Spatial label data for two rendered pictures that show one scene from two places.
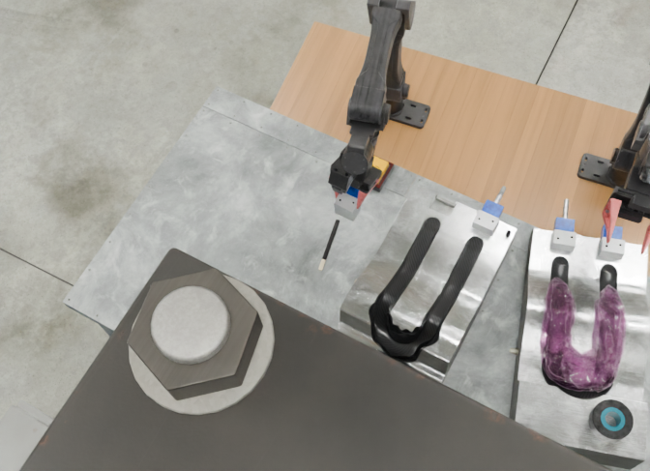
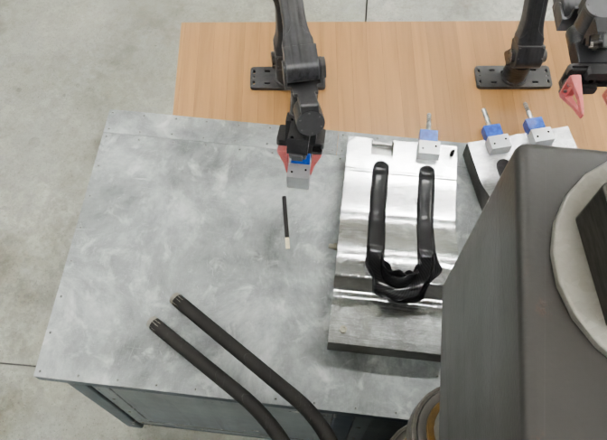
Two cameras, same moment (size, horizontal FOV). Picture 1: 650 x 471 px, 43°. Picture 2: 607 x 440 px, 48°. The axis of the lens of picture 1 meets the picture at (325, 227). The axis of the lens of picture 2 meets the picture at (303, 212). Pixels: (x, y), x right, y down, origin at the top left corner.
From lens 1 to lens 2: 0.49 m
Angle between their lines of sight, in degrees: 13
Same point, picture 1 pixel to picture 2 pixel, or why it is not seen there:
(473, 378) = not seen: hidden behind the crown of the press
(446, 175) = (365, 123)
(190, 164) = (114, 192)
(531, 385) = not seen: hidden behind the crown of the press
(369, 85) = (299, 42)
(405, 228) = (358, 180)
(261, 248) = (221, 248)
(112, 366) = (566, 365)
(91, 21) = not seen: outside the picture
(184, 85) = (46, 137)
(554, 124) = (438, 50)
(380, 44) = (294, 0)
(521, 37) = (336, 7)
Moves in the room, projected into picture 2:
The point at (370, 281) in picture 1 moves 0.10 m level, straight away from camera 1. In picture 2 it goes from (351, 238) to (333, 201)
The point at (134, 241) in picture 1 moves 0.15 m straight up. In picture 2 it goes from (88, 286) to (67, 261)
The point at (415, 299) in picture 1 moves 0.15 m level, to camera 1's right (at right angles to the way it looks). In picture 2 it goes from (399, 240) to (455, 210)
